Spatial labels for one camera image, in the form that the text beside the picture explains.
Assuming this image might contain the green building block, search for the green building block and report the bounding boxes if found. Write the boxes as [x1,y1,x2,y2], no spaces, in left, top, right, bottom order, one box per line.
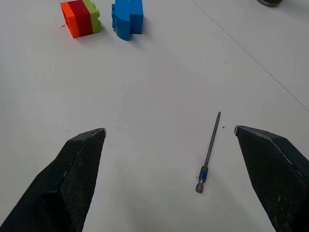
[83,0,102,33]

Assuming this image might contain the dark round container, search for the dark round container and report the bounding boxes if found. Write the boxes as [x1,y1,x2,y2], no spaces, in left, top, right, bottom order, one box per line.
[256,0,283,7]

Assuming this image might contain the red building block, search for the red building block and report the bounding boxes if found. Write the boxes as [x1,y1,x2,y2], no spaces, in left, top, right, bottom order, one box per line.
[67,0,94,38]

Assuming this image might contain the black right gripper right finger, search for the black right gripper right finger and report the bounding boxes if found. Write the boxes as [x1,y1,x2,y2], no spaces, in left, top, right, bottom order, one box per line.
[233,125,309,232]

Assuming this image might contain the orange building block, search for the orange building block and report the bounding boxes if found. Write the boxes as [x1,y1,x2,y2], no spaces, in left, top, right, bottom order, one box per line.
[60,1,76,39]

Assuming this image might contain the blue building block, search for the blue building block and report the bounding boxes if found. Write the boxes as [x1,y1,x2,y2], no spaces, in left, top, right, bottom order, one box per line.
[111,0,144,42]

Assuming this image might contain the long screwdriver bit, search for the long screwdriver bit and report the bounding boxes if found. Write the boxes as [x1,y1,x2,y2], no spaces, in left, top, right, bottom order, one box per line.
[195,111,222,193]

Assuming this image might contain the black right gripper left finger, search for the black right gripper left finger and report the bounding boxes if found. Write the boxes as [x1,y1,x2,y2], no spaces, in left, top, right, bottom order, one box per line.
[0,128,107,232]

